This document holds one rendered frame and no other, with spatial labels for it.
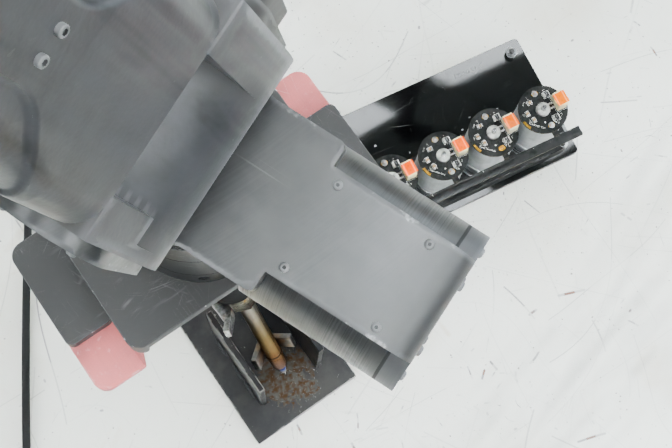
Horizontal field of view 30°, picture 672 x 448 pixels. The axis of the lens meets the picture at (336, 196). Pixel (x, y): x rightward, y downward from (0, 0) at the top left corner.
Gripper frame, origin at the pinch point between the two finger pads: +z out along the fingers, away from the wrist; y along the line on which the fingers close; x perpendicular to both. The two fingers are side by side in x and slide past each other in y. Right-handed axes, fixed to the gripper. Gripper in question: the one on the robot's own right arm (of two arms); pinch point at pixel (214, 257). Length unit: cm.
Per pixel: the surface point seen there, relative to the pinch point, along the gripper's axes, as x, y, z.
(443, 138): -0.8, 12.7, 2.9
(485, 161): -2.7, 14.1, 4.2
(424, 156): -1.0, 11.5, 3.1
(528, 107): -1.8, 17.3, 3.1
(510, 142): -2.8, 15.4, 3.1
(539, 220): -6.3, 16.1, 9.3
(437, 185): -2.3, 11.4, 4.3
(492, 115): -1.2, 15.5, 3.1
